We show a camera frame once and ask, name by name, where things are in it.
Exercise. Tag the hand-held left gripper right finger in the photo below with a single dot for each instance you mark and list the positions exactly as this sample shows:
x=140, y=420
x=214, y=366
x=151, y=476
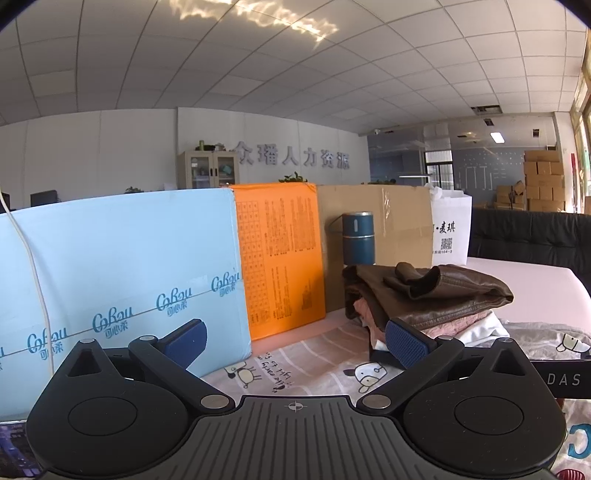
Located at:
x=406, y=344

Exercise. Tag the dark electronic device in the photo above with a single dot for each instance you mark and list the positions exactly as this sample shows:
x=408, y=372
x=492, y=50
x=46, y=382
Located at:
x=11, y=450

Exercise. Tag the cartoon printed bedsheet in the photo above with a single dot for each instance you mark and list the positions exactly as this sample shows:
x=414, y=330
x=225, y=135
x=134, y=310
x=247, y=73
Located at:
x=314, y=364

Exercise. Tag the teal thermos bottle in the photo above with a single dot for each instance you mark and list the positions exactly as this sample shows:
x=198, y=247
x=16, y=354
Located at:
x=358, y=240

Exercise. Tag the orange cardboard box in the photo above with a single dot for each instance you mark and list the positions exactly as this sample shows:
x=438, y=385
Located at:
x=277, y=258

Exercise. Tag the brown leather jacket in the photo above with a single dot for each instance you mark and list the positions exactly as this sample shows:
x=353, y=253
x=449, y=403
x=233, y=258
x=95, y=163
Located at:
x=461, y=286

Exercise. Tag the beige glass-door cabinet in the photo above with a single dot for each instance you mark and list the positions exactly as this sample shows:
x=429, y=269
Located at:
x=207, y=170

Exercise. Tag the ceiling light panel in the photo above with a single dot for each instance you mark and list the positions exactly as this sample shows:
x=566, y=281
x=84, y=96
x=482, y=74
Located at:
x=497, y=137

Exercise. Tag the grey wall lettering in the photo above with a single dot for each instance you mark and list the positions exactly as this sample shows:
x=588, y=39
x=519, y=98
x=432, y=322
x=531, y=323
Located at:
x=291, y=156

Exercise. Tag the white paper bag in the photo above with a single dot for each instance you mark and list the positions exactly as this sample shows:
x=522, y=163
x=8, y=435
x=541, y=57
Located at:
x=450, y=217

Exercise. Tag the large light blue cardboard box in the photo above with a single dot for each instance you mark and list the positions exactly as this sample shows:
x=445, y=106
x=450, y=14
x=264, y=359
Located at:
x=115, y=249

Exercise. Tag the grey printed garment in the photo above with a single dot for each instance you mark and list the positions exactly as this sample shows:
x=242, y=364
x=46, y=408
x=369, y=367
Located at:
x=540, y=338

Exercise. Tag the black sofa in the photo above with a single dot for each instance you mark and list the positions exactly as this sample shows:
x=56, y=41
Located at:
x=521, y=235

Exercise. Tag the pink garment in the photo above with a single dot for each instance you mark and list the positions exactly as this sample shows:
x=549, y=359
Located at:
x=457, y=324

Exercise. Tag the black computer monitor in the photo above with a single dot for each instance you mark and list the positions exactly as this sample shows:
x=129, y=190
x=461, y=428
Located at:
x=44, y=198

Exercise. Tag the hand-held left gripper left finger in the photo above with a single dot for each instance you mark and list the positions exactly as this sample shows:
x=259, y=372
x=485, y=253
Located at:
x=187, y=342

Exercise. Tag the brown cardboard sheet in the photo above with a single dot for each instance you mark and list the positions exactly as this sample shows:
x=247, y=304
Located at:
x=397, y=221

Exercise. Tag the stack of cardboard boxes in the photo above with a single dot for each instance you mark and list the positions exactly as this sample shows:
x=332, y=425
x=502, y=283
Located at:
x=542, y=180

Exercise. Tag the white garment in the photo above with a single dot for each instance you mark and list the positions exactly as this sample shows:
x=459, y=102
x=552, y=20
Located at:
x=485, y=330

